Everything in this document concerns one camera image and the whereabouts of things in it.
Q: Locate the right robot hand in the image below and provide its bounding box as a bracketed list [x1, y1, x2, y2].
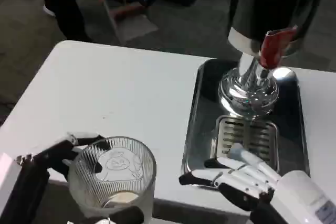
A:
[178, 142, 336, 224]

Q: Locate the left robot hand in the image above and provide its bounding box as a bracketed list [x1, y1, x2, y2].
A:
[0, 132, 145, 224]

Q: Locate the clear ribbed glass cup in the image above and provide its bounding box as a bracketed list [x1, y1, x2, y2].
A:
[67, 136, 158, 216]

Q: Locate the steel drip tray with grid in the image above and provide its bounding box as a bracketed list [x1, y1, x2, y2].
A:
[214, 115, 279, 172]

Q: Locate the steel serving tray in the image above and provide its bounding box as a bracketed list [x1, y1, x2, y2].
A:
[180, 58, 311, 191]

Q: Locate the person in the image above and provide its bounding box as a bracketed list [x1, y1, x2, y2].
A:
[35, 0, 106, 42]

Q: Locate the black and chrome drink dispenser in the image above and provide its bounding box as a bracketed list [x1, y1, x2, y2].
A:
[218, 0, 329, 119]

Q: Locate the red tap handle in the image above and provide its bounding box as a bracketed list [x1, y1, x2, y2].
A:
[259, 26, 299, 69]

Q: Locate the grey long-handled dustpan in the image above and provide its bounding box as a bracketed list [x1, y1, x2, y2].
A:
[94, 0, 160, 47]

